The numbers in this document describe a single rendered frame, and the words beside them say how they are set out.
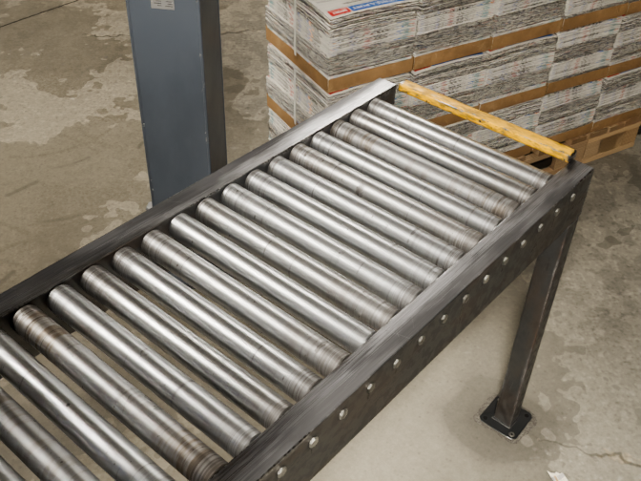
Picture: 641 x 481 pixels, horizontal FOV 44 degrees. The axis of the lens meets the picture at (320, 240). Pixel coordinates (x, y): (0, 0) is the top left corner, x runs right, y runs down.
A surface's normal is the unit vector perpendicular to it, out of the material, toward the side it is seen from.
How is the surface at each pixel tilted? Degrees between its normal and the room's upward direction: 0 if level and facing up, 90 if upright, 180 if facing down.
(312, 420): 0
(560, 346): 0
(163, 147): 90
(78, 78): 0
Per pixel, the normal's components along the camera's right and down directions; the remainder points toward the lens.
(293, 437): 0.04, -0.77
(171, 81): -0.14, 0.63
